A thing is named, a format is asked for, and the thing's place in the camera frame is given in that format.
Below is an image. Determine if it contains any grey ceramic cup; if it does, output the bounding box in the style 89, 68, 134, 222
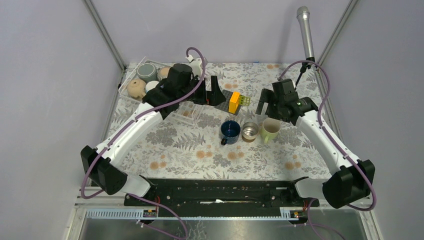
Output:
136, 63, 157, 83

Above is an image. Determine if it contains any green lattice lego piece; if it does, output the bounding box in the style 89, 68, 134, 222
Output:
238, 95, 251, 107

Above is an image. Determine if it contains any grey lego baseplate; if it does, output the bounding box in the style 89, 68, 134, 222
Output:
216, 89, 233, 113

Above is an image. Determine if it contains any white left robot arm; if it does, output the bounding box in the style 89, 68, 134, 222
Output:
80, 63, 226, 206

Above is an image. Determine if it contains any dark blue mug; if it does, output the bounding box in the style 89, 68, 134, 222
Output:
220, 120, 241, 146

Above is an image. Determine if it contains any yellow lego block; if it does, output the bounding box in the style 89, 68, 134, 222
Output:
228, 92, 240, 115

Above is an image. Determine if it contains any beige ceramic teapot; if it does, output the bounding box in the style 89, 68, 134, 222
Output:
126, 78, 147, 101

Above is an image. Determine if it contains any grey slotted cable duct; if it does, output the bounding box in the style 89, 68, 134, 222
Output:
86, 207, 299, 221

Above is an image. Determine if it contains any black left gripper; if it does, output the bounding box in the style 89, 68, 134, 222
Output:
178, 74, 226, 106

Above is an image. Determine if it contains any floral table mat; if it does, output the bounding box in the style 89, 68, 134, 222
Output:
119, 63, 330, 180

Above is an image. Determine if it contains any beige ribbed cup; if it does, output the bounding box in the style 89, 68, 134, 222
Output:
156, 66, 170, 82

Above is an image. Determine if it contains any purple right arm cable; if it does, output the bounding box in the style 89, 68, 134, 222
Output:
277, 59, 378, 212

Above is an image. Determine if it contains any cream brown steel tumbler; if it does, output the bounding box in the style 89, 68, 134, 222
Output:
241, 122, 259, 143

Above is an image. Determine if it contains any white wire dish rack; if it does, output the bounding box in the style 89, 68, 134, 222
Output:
118, 56, 206, 126

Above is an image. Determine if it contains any silver microphone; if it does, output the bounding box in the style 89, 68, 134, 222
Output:
296, 6, 315, 61

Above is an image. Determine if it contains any light green mug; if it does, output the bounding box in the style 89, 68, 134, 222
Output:
259, 117, 282, 144

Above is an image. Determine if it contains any small white cup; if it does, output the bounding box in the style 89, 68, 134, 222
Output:
145, 80, 160, 93

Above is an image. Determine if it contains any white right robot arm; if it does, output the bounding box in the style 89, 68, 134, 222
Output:
256, 79, 376, 210

